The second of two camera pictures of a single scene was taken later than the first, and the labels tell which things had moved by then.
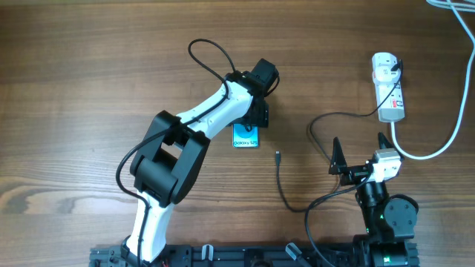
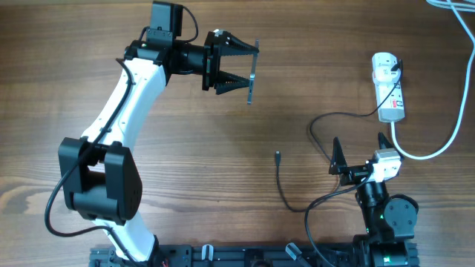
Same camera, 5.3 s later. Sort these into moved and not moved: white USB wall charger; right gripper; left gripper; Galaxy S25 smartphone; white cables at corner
Moved: Galaxy S25 smartphone; left gripper
Not moved: white USB wall charger; right gripper; white cables at corner
